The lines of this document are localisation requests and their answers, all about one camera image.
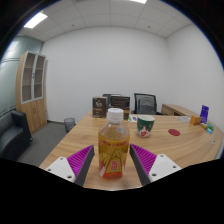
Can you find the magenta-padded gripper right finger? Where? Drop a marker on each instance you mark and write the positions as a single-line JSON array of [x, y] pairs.
[[146, 160]]

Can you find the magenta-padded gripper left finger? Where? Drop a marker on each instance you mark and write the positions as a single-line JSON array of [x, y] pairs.
[[77, 160]]

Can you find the orange-labelled drink bottle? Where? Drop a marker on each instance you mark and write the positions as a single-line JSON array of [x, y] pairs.
[[113, 150]]

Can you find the green and white mug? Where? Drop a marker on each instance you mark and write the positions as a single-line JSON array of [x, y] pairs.
[[145, 126]]

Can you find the grey mesh waste bin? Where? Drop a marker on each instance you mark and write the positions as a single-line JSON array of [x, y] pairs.
[[69, 125]]

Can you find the flat round red coaster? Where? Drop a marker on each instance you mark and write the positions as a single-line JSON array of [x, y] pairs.
[[174, 132]]

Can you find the dark box with tan side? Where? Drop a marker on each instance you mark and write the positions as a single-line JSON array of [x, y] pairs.
[[126, 114]]

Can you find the black mesh office chair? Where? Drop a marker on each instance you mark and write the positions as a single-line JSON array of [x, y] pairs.
[[146, 105]]

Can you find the tall dark printed box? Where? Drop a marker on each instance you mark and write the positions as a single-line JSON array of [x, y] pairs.
[[99, 107]]

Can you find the wooden side desk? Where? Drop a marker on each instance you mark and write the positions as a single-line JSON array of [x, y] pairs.
[[173, 109]]

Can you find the small orange box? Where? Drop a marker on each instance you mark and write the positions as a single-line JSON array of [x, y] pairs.
[[195, 120]]

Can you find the flat dark printed box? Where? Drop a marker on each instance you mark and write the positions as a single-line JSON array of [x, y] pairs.
[[120, 102]]

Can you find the wooden glass-door shelf cabinet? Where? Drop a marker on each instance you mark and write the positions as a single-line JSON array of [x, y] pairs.
[[31, 110]]

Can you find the small light blue item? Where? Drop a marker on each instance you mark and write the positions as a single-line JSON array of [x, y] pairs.
[[209, 130]]

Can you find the black leather sofa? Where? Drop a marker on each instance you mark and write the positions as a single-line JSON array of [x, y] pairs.
[[11, 136]]

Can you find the green packet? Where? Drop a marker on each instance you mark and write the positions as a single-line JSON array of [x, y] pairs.
[[210, 126]]

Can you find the purple upright box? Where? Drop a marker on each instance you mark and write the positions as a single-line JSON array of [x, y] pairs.
[[204, 114]]

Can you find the rectangular ceiling light panel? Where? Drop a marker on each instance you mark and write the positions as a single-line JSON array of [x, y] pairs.
[[35, 20], [138, 1]]

